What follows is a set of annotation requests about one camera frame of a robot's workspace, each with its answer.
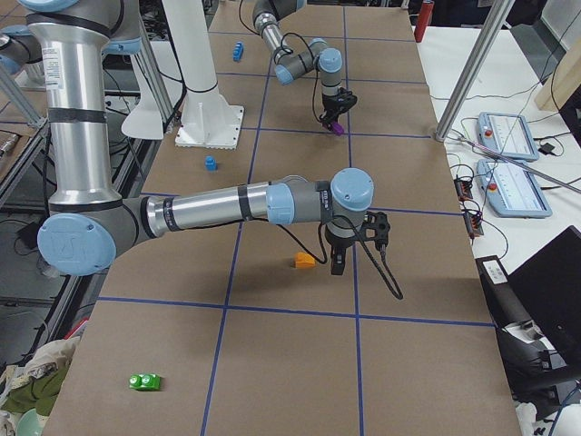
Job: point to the near blue teach pendant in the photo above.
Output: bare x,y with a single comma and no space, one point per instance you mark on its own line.
511,191

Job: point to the grabber stick green tip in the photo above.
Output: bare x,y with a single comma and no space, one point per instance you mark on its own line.
460,138

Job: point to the orange trapezoid block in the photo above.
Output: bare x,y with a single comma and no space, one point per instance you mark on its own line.
304,260

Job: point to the small blue toy block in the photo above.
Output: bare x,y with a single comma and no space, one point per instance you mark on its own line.
210,163

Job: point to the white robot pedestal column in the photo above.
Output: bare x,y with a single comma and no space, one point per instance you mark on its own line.
208,120

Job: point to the far blue teach pendant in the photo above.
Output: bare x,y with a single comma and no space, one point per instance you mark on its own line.
507,134

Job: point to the red cylinder tube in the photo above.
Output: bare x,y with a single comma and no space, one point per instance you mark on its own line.
424,16

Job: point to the long blue toy block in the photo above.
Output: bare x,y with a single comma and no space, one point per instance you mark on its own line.
237,51

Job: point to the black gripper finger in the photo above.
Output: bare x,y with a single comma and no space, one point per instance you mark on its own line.
338,259
329,117

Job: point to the green toy block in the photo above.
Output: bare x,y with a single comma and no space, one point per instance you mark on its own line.
145,382

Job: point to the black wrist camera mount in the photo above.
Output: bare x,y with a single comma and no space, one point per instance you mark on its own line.
346,99
375,228

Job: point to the blue teach pendant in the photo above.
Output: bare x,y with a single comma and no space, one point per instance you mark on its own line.
511,191
507,134

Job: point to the black laptop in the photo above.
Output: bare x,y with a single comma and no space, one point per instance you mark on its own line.
545,289

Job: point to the aluminium frame post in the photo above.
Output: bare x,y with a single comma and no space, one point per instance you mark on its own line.
486,38

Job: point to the purple trapezoid block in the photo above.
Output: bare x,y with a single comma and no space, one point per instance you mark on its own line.
337,129

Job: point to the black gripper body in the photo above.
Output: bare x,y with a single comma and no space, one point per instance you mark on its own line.
330,104
338,245

